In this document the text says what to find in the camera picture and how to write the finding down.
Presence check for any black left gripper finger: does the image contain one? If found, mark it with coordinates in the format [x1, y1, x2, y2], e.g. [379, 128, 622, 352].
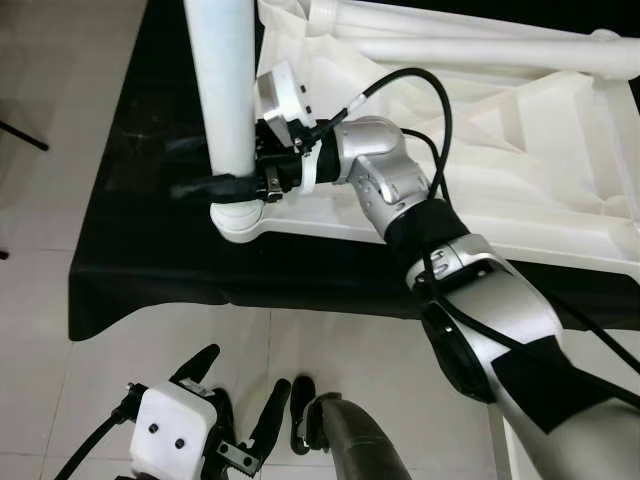
[247, 377, 294, 463]
[170, 344, 222, 387]

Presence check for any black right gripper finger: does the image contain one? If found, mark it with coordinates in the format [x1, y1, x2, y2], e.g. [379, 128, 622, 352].
[170, 174, 265, 202]

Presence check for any black tablecloth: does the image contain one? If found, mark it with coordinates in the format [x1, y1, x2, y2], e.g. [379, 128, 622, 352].
[68, 0, 640, 343]

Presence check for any black folding chair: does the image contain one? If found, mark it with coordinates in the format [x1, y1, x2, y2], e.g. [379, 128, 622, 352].
[0, 118, 50, 154]

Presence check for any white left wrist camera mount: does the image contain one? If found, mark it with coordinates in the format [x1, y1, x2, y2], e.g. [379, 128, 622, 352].
[130, 385, 222, 477]

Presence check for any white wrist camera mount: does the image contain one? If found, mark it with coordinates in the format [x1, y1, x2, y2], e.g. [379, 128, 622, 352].
[253, 62, 343, 193]
[130, 385, 222, 477]

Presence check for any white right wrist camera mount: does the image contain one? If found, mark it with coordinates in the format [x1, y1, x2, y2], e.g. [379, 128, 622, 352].
[253, 62, 343, 193]

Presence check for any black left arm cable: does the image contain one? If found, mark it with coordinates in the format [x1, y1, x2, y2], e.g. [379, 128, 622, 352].
[55, 383, 148, 480]

